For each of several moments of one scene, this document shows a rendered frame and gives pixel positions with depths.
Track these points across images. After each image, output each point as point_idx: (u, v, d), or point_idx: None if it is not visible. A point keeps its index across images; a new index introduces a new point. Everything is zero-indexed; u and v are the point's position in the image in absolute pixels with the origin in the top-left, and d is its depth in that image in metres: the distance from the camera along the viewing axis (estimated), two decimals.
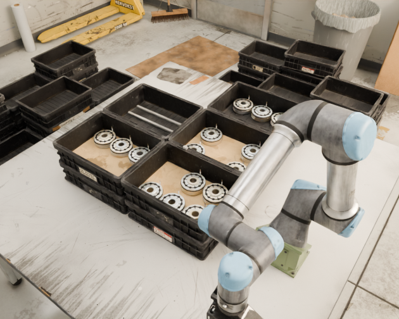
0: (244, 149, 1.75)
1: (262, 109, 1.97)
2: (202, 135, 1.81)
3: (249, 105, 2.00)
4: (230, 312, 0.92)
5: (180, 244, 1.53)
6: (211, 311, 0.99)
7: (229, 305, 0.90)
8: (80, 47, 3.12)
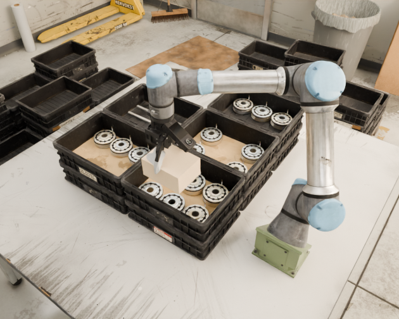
0: (244, 149, 1.75)
1: (262, 109, 1.97)
2: (202, 135, 1.81)
3: (249, 105, 2.00)
4: (158, 119, 1.18)
5: (180, 244, 1.53)
6: (149, 129, 1.25)
7: (156, 109, 1.15)
8: (80, 47, 3.12)
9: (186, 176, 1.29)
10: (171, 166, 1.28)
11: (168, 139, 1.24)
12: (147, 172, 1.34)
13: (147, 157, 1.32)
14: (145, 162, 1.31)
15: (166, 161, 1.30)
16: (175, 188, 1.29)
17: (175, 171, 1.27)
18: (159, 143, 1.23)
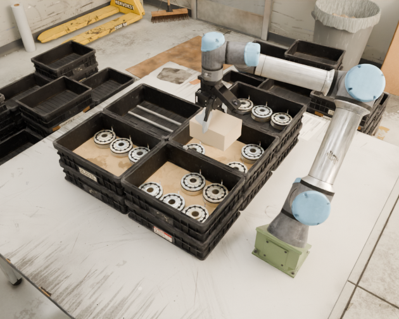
0: (244, 149, 1.75)
1: (262, 109, 1.97)
2: None
3: (249, 105, 2.00)
4: (209, 82, 1.34)
5: (180, 244, 1.53)
6: (198, 92, 1.41)
7: (208, 72, 1.31)
8: (80, 47, 3.12)
9: (230, 135, 1.45)
10: (217, 126, 1.44)
11: (216, 101, 1.39)
12: (194, 133, 1.50)
13: (194, 119, 1.47)
14: (193, 123, 1.47)
15: (212, 122, 1.46)
16: (221, 146, 1.45)
17: (221, 130, 1.42)
18: (208, 104, 1.39)
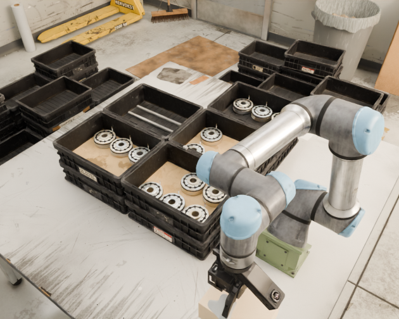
0: None
1: (262, 109, 1.97)
2: (202, 135, 1.81)
3: (249, 105, 2.00)
4: (234, 269, 0.80)
5: (180, 244, 1.53)
6: (213, 270, 0.87)
7: (233, 259, 0.77)
8: (80, 47, 3.12)
9: None
10: (242, 318, 0.90)
11: (242, 287, 0.85)
12: (204, 317, 0.96)
13: (206, 301, 0.93)
14: (204, 308, 0.93)
15: (234, 307, 0.92)
16: None
17: None
18: (230, 295, 0.85)
